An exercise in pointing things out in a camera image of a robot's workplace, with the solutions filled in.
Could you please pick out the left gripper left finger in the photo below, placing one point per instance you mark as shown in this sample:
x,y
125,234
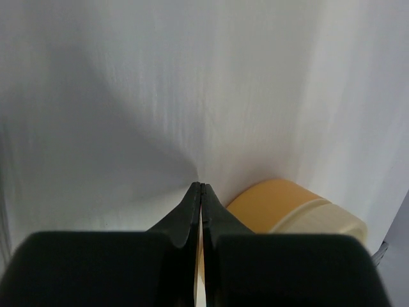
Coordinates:
x,y
156,267

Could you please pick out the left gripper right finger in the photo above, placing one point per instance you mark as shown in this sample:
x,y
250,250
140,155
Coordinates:
x,y
242,268

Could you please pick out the round beige lunch container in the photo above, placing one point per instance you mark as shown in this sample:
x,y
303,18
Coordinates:
x,y
263,206

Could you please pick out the round beige container lid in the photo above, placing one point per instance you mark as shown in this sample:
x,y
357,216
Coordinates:
x,y
322,217

